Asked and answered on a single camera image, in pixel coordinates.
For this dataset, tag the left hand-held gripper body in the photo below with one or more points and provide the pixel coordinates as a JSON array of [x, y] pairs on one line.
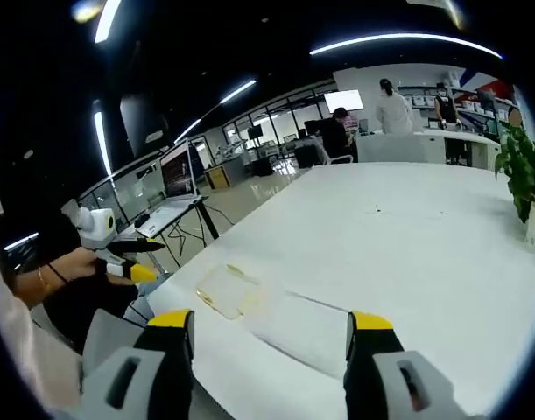
[[96, 225]]

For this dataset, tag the shelf of storage boxes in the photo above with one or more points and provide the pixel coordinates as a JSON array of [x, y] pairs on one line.
[[468, 102]]

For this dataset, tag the white counter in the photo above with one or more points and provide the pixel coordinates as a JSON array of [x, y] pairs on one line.
[[464, 144]]

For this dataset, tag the green potted plant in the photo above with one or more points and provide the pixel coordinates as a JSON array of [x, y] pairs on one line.
[[523, 166]]

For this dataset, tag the pale pink cloth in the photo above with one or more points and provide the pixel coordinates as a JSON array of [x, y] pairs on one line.
[[26, 350]]

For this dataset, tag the white wall screen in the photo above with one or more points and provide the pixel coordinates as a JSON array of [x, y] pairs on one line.
[[343, 100]]

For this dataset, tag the wooden cabinet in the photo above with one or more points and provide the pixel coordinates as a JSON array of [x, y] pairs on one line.
[[217, 177]]

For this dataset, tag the long ceiling light strip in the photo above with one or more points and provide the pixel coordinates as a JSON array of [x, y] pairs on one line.
[[403, 41]]

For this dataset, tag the grey chair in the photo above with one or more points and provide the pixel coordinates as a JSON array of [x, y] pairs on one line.
[[109, 334]]

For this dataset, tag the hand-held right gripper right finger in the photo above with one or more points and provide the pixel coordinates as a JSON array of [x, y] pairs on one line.
[[381, 372]]

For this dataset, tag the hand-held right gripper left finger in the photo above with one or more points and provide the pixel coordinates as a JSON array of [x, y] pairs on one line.
[[162, 376]]

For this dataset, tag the black office chair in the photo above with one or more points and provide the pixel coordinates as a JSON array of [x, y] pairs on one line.
[[308, 153]]

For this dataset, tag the person's black top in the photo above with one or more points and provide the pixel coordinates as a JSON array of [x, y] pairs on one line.
[[87, 306]]

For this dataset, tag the grey stand desk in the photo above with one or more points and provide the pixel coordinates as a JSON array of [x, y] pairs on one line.
[[166, 216]]

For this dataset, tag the clear plastic sheet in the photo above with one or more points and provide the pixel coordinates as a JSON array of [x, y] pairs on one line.
[[232, 291]]

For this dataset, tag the open laptop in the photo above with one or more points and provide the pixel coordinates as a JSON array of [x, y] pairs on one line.
[[178, 168]]

